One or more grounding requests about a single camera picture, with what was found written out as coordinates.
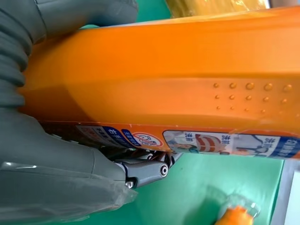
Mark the yellow plastic sheet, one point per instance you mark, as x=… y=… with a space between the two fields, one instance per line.
x=211 y=6

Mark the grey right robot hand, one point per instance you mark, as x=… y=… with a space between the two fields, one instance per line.
x=47 y=180

